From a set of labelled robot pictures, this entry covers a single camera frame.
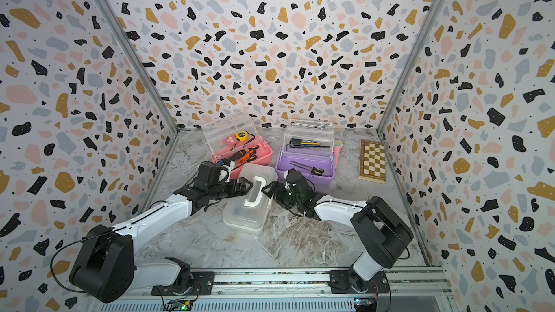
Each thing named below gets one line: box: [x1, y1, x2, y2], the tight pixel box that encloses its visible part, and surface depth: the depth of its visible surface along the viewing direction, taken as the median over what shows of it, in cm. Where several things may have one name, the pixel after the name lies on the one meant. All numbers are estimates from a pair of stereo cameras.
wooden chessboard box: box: [358, 139, 387, 185], surface depth 107 cm
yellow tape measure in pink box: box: [235, 130, 250, 142], surface depth 108 cm
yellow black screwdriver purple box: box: [289, 160, 325, 177], surface depth 105 cm
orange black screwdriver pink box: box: [229, 149, 256, 163], surface depth 109 cm
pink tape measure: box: [225, 135, 238, 147], surface depth 108 cm
